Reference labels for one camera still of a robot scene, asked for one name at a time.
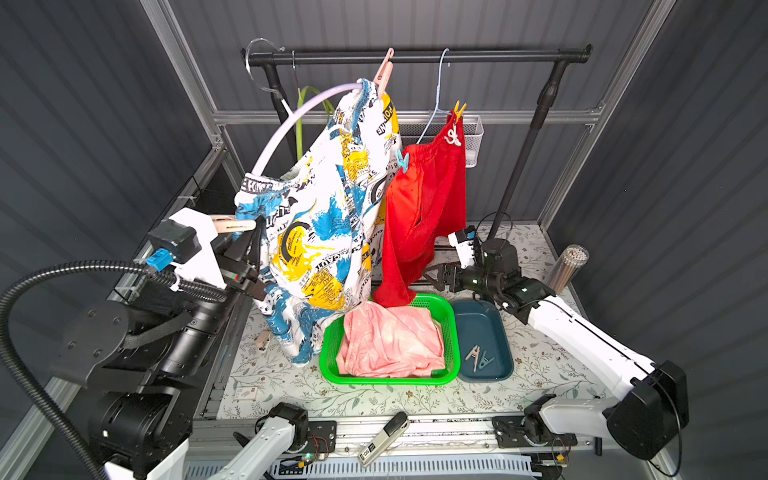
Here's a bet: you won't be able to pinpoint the beige clothespin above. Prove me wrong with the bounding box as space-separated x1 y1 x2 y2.
210 215 256 234

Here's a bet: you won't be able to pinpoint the pink clothespin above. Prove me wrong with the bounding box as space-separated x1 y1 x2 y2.
465 345 481 373
255 330 272 351

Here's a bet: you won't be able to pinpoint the pink tie-dye shorts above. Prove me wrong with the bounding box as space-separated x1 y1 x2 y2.
336 301 446 378

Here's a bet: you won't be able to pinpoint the teal clothespin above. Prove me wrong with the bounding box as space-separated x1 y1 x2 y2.
478 353 495 370

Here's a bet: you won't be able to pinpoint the comic print shorts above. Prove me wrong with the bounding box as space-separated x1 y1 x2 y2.
235 79 402 367

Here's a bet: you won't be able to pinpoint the lilac plastic hanger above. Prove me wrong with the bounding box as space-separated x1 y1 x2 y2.
244 37 365 178

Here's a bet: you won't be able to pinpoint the green plastic hanger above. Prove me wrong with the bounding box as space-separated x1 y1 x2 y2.
291 50 334 162

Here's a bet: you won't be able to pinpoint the salmon clothespin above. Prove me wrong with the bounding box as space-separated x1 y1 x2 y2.
373 48 395 99

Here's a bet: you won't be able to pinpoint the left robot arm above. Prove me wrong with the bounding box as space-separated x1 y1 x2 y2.
1 210 267 479

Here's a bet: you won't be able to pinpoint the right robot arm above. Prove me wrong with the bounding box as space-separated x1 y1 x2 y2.
422 238 689 461

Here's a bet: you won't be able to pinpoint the red shorts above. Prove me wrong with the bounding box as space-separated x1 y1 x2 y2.
373 112 467 308

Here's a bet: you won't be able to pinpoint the green plastic basket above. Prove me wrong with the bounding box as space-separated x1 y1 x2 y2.
319 293 461 385

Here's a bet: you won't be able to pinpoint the fallen pink clothespin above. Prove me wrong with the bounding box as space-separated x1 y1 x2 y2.
255 330 272 351

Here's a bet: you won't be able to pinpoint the dark teal tray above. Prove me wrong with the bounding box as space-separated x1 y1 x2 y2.
451 299 514 383

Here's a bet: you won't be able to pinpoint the blue clothespin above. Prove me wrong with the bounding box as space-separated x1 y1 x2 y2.
395 150 410 174

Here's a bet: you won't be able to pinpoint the clear tube of sticks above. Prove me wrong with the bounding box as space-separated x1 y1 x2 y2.
544 244 590 295

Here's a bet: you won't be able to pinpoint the yellow clothespin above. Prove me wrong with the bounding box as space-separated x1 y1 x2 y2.
453 101 467 121

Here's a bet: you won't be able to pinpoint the silver black handheld device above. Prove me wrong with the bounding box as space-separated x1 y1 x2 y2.
357 411 410 468

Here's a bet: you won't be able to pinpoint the black clothes rack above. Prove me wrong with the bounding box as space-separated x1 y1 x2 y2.
277 44 593 238

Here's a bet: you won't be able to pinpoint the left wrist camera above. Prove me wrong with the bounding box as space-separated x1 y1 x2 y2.
145 208 226 290

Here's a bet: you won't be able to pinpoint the white wire wall basket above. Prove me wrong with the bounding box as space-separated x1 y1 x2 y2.
399 112 484 169

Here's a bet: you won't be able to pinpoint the light blue wire hanger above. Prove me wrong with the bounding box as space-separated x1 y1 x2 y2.
416 48 450 145

